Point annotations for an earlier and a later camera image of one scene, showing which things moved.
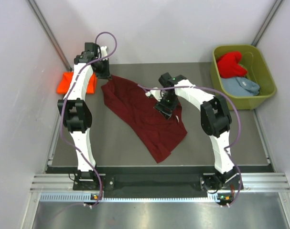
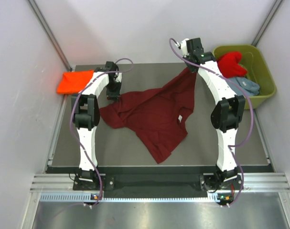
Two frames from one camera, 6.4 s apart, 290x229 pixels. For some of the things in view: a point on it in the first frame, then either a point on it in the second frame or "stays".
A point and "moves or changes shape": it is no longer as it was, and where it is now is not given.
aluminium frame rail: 263,182 stays
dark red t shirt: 135,108 moves or changes shape
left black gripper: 105,75 → 113,96
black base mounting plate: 156,185 stays
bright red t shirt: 228,66 stays
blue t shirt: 240,86 stays
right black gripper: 160,106 → 192,69
